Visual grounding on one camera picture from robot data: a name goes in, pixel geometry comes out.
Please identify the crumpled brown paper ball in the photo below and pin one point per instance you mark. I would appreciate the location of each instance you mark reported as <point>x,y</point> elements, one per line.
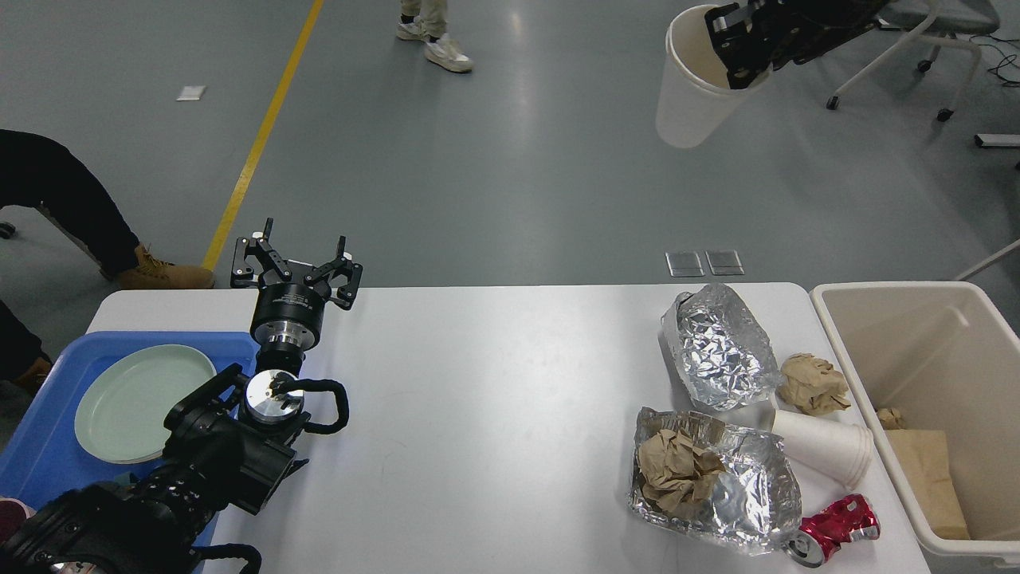
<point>813,385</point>

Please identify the beige plastic bin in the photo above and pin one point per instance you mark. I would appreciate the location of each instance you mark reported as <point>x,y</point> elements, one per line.
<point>944,355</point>

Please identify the paper wad in bin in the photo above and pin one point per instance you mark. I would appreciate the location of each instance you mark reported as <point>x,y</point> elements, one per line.
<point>891,419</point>

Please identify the pink mug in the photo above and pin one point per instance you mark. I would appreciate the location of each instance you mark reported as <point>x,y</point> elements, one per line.
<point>13,515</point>

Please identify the crumpled foil ball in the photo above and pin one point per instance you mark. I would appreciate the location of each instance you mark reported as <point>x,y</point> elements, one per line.
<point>720,351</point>

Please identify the aluminium foil tray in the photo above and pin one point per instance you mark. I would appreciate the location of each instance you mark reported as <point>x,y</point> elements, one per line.
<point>756,503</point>

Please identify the brown paper bag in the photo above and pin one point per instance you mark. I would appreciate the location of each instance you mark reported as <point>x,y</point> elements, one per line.
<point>923,457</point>

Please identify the white floor tag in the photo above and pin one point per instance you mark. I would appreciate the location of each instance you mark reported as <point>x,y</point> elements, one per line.
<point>191,93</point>

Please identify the white paper cup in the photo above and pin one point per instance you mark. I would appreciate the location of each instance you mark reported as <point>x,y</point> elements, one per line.
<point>695,97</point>

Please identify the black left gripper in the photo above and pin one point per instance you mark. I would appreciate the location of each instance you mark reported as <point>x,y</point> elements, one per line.
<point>287,311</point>

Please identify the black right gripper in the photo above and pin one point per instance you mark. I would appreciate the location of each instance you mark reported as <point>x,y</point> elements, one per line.
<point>754,38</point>

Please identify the stacked white paper cups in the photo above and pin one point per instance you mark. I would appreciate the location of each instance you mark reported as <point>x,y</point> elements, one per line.
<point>840,451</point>

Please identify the green plate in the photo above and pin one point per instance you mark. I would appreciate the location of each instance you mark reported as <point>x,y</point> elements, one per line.
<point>120,417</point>

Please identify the person in tan boots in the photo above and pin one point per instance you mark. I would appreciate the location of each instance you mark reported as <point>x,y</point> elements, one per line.
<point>39,172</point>

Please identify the clear floor plate right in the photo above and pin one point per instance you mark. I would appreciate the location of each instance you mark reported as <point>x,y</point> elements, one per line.
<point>724,263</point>

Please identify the crumpled brown paper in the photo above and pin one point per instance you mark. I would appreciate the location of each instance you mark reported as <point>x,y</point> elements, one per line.
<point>677,476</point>

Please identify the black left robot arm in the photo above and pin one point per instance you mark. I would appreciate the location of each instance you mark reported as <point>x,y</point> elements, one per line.
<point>230,440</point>

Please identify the person in beige trousers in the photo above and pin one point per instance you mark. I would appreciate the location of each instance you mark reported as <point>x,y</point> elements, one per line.
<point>426,22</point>

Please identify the crushed red can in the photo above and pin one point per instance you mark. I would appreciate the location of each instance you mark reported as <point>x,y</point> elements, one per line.
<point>819,537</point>

